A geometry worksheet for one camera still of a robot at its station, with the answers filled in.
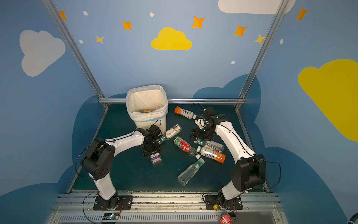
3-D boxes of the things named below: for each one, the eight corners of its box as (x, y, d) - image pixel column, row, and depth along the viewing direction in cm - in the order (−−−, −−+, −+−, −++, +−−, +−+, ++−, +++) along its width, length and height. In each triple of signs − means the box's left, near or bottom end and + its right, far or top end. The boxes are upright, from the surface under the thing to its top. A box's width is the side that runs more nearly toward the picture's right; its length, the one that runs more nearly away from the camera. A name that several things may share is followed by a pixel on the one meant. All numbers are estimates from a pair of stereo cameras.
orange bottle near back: (173, 113, 119) (173, 108, 115) (176, 109, 121) (176, 105, 118) (194, 121, 113) (194, 117, 109) (196, 117, 116) (197, 113, 112)
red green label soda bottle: (172, 142, 98) (172, 140, 95) (177, 137, 101) (177, 135, 98) (197, 161, 90) (198, 158, 87) (201, 154, 93) (202, 152, 90)
